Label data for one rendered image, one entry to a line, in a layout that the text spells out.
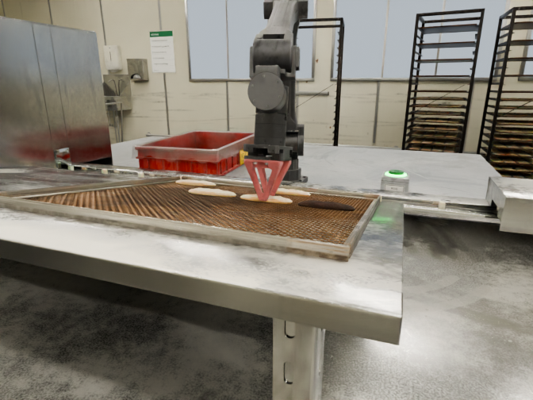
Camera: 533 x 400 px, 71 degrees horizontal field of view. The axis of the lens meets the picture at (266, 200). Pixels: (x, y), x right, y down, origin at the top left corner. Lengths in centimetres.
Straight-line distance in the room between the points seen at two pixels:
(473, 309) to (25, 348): 60
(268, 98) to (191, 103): 565
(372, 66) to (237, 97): 198
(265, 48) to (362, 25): 473
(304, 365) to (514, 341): 32
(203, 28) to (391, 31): 266
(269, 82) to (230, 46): 530
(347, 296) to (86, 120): 130
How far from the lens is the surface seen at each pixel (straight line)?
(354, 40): 538
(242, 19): 585
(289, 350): 34
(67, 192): 72
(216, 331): 52
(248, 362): 47
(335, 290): 28
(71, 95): 144
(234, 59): 586
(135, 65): 664
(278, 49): 68
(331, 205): 64
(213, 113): 604
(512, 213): 88
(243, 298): 29
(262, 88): 60
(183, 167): 132
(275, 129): 66
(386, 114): 533
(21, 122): 132
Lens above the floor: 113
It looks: 17 degrees down
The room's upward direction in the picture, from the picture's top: straight up
